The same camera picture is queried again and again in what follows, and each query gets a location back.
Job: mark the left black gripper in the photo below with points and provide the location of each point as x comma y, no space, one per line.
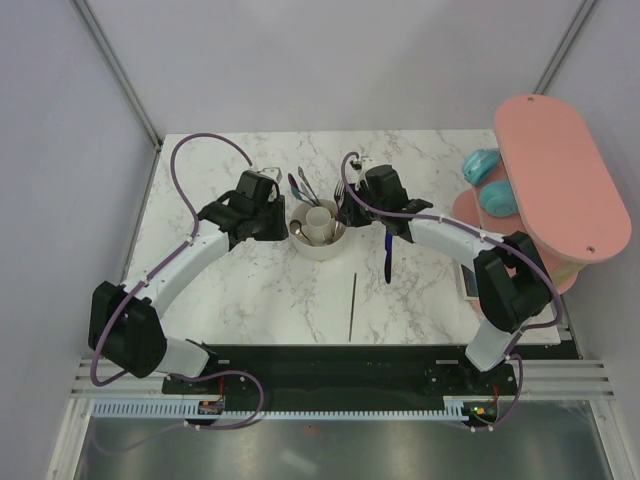
279,232

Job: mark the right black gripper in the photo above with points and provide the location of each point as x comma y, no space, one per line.
349,216

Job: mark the teal handled silver fork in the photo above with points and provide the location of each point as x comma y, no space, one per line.
338,196

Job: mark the silver small spoon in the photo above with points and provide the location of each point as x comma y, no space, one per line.
295,227

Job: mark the teal plastic spoon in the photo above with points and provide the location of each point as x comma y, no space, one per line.
300,197

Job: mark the blue plastic knife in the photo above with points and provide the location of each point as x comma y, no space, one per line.
388,257

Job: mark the purple long-handled spoon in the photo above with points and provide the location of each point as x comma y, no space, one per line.
293,182

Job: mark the white round divided container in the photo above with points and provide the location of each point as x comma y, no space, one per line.
318,224

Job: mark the dark chopstick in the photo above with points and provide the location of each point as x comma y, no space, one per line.
352,306

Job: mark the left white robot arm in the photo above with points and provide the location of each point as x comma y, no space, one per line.
125,320

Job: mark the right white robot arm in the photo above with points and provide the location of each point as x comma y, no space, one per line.
513,283

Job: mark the teal headphones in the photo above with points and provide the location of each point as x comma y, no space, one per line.
496,197

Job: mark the pink oval shelf top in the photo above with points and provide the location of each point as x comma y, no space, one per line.
566,196

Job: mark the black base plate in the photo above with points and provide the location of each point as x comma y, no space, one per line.
290,374

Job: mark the white slotted cable duct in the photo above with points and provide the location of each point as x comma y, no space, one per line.
193,409

